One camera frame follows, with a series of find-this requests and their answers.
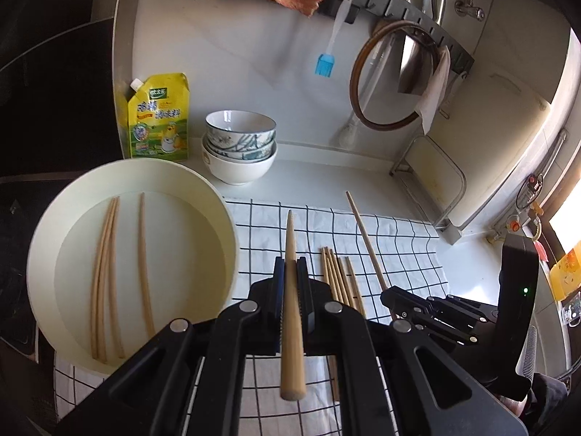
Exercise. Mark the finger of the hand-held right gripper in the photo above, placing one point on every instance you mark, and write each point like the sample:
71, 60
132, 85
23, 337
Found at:
408, 299
440, 327

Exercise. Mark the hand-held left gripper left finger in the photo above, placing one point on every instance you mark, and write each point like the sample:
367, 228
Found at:
279, 299

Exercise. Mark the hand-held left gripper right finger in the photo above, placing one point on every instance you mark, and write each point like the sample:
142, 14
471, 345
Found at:
307, 309

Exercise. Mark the slender wooden chopstick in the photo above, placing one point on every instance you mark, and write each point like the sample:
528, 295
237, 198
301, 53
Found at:
365, 236
116, 327
102, 327
93, 309
293, 349

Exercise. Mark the pile of wooden chopsticks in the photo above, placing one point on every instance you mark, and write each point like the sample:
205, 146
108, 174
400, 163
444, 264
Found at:
338, 277

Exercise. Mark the white round basin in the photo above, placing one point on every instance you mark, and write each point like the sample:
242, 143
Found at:
181, 236

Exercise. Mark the white black-checked cloth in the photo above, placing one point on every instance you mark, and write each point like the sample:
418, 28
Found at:
408, 254

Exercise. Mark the yellow packet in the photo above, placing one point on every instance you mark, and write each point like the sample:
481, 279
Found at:
565, 277

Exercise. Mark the gas valve with orange knob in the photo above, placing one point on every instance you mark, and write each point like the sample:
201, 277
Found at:
515, 225

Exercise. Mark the window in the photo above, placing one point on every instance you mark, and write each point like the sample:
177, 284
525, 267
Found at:
567, 227

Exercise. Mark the metal board rack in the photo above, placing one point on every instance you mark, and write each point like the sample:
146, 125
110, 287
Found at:
463, 181

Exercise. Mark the plain white bowl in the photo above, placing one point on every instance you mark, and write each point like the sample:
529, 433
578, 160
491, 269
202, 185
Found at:
236, 172

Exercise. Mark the blue patterned bowl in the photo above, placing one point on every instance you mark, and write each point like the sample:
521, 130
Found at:
236, 136
247, 154

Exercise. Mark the white cutting board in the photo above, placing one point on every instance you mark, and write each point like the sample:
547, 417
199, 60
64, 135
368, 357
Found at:
499, 145

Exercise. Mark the brown-rimmed glass lid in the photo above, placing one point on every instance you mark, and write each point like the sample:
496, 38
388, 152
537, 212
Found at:
399, 109

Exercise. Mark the white hanging rag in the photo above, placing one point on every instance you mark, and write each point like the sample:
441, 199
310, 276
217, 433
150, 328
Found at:
433, 95

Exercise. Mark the yellow seasoning pouch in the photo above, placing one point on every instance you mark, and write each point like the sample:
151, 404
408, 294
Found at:
156, 118

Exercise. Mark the kitchen cleaver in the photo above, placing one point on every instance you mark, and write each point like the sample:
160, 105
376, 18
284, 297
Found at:
411, 72

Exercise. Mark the blue silicone brush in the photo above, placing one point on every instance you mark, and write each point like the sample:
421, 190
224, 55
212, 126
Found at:
324, 66

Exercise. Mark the shiny metal utensil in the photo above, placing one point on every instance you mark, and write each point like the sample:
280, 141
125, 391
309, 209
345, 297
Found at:
433, 0

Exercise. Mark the black glass cooktop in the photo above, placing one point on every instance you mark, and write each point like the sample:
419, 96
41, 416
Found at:
45, 100

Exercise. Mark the dark grey hook rail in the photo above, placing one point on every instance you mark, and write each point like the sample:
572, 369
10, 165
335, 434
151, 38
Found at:
408, 13

